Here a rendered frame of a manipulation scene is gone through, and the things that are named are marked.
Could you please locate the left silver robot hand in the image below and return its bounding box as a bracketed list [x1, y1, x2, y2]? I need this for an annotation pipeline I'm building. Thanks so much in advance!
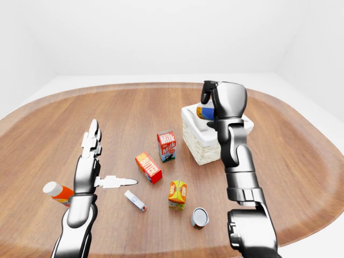
[73, 118, 139, 196]

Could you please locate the blue and yellow soup tin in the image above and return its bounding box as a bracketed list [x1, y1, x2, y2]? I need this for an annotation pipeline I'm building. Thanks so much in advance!
[196, 102, 216, 121]

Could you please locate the orange juice carton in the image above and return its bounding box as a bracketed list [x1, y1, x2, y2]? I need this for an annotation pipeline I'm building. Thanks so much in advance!
[168, 180, 188, 212]

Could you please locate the white flat box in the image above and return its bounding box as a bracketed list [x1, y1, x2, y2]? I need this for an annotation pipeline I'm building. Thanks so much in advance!
[124, 190, 147, 212]

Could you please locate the orange bottle with white cap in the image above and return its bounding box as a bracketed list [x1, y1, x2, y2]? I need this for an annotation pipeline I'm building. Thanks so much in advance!
[42, 181, 75, 207]

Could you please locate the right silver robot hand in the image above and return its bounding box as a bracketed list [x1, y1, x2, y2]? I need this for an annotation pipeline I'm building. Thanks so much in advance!
[200, 80, 248, 129]

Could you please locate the white woven basket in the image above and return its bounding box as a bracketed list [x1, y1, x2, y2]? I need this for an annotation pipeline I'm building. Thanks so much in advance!
[181, 103, 255, 166]

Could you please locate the silver tin with red label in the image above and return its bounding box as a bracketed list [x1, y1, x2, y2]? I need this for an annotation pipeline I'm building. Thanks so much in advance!
[190, 207, 210, 230]

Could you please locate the red milk carton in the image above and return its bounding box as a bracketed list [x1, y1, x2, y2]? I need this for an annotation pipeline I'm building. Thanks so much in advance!
[156, 130, 177, 163]

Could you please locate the red and orange butter box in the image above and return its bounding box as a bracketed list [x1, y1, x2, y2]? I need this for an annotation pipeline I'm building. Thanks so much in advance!
[134, 151, 163, 185]

